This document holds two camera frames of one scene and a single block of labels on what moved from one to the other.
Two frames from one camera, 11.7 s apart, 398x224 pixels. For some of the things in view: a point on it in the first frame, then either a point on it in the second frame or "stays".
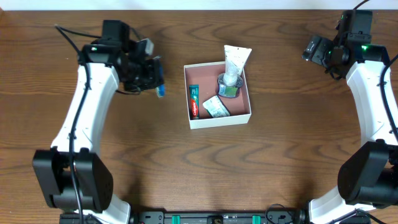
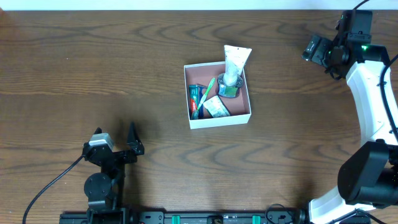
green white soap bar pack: [216, 107] stays
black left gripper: [150, 76] -> [117, 155]
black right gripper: [315, 50] stays
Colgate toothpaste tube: [194, 100] stays
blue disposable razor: [160, 70] -> [203, 90]
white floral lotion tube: [236, 58] stays
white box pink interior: [216, 95] stays
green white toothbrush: [160, 91] -> [195, 114]
